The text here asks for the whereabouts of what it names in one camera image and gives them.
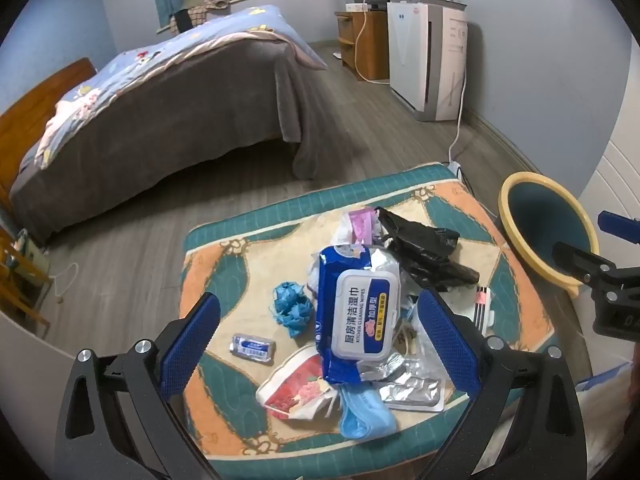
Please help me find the pile of clothes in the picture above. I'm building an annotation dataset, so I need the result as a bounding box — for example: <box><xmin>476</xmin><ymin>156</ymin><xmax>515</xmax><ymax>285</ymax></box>
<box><xmin>169</xmin><ymin>0</ymin><xmax>236</xmax><ymax>36</ymax></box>

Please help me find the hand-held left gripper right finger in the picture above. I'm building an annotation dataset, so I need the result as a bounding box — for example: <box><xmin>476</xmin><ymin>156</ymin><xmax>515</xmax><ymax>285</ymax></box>
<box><xmin>416</xmin><ymin>287</ymin><xmax>588</xmax><ymax>480</ymax></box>

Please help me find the blue glove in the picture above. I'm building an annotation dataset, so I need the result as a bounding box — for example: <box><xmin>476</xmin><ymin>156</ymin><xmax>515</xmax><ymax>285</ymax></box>
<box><xmin>271</xmin><ymin>281</ymin><xmax>316</xmax><ymax>339</ymax></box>

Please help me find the white blue-edged sheet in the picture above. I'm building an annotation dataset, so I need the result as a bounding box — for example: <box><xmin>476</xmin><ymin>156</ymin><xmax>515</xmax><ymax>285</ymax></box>
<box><xmin>574</xmin><ymin>360</ymin><xmax>636</xmax><ymax>463</ymax></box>

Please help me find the black plastic bag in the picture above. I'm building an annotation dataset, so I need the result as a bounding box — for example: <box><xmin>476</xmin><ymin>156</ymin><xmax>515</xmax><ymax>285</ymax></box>
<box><xmin>374</xmin><ymin>206</ymin><xmax>481</xmax><ymax>293</ymax></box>

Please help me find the small blue white packet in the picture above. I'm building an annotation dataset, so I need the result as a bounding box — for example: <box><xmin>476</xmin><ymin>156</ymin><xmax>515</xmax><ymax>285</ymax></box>
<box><xmin>229</xmin><ymin>332</ymin><xmax>277</xmax><ymax>363</ymax></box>

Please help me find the red white bag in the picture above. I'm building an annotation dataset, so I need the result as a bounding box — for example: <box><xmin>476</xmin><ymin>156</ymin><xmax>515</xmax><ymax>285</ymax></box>
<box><xmin>256</xmin><ymin>344</ymin><xmax>342</xmax><ymax>421</ymax></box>

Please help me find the wooden cabinet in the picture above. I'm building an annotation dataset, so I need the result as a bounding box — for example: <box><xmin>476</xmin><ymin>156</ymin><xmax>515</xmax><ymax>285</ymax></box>
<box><xmin>334</xmin><ymin>10</ymin><xmax>391</xmax><ymax>81</ymax></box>

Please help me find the silver foil packet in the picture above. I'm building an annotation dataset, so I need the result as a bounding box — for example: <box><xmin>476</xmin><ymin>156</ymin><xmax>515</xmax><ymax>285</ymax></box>
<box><xmin>377</xmin><ymin>374</ymin><xmax>446</xmax><ymax>412</ymax></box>

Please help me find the blue face mask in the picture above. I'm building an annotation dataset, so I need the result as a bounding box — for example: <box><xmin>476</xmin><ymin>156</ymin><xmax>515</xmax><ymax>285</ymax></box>
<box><xmin>339</xmin><ymin>387</ymin><xmax>398</xmax><ymax>438</ymax></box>

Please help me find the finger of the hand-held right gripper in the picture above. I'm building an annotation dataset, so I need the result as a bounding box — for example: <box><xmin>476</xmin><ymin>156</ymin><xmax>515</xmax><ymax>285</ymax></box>
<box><xmin>552</xmin><ymin>242</ymin><xmax>619</xmax><ymax>287</ymax></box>
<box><xmin>598</xmin><ymin>211</ymin><xmax>640</xmax><ymax>242</ymax></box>

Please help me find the crumpled clear plastic wrapper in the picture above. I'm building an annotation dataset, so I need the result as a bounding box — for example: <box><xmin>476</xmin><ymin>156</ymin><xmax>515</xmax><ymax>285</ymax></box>
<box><xmin>306</xmin><ymin>212</ymin><xmax>402</xmax><ymax>301</ymax></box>

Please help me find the purple packet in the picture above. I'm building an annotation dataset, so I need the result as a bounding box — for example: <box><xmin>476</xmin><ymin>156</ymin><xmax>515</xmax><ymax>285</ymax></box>
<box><xmin>348</xmin><ymin>208</ymin><xmax>381</xmax><ymax>246</ymax></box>

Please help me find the blue wet wipes pack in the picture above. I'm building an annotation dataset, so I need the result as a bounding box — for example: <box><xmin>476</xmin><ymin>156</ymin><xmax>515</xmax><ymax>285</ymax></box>
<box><xmin>315</xmin><ymin>245</ymin><xmax>404</xmax><ymax>386</ymax></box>

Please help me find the blue printed duvet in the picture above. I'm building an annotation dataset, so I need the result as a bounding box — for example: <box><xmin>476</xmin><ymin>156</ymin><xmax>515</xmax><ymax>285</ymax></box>
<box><xmin>35</xmin><ymin>5</ymin><xmax>328</xmax><ymax>168</ymax></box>

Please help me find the white air purifier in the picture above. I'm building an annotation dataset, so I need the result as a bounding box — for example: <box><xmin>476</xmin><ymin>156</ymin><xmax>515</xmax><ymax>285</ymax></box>
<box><xmin>386</xmin><ymin>1</ymin><xmax>468</xmax><ymax>122</ymax></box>

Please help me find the white cord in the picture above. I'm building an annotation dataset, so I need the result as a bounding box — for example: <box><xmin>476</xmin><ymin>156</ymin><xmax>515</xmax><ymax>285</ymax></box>
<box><xmin>52</xmin><ymin>262</ymin><xmax>81</xmax><ymax>306</ymax></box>

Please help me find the white packet with black stripes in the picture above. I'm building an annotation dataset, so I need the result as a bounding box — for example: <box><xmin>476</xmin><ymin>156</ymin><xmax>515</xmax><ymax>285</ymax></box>
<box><xmin>470</xmin><ymin>285</ymin><xmax>497</xmax><ymax>334</ymax></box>

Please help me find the teal orange printed mat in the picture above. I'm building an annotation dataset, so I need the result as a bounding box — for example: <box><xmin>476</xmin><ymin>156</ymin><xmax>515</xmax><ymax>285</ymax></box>
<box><xmin>179</xmin><ymin>162</ymin><xmax>562</xmax><ymax>461</ymax></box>

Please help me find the white cabinet cable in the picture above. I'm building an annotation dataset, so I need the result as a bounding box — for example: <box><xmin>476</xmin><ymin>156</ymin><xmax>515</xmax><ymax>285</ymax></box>
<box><xmin>351</xmin><ymin>0</ymin><xmax>390</xmax><ymax>83</ymax></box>

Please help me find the yellow teal bin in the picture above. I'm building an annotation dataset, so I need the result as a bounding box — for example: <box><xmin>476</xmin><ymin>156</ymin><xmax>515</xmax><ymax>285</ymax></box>
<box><xmin>498</xmin><ymin>171</ymin><xmax>601</xmax><ymax>297</ymax></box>

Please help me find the wooden headboard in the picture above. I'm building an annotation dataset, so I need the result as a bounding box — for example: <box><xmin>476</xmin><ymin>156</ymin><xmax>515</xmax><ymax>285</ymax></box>
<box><xmin>0</xmin><ymin>57</ymin><xmax>98</xmax><ymax>201</ymax></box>

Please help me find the white panelled door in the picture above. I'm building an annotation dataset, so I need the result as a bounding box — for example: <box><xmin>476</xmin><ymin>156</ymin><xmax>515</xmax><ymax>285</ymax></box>
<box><xmin>579</xmin><ymin>105</ymin><xmax>640</xmax><ymax>221</ymax></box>

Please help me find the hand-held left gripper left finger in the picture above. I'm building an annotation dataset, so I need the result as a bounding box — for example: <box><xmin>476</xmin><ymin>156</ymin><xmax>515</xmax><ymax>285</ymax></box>
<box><xmin>54</xmin><ymin>291</ymin><xmax>222</xmax><ymax>480</ymax></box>

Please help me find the white power cable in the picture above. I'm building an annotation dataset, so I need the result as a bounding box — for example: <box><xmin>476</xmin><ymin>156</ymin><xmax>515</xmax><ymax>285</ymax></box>
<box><xmin>447</xmin><ymin>70</ymin><xmax>469</xmax><ymax>165</ymax></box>

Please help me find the wooden chair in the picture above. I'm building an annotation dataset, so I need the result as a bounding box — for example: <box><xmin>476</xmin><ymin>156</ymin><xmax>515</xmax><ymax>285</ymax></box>
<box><xmin>0</xmin><ymin>227</ymin><xmax>53</xmax><ymax>336</ymax></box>

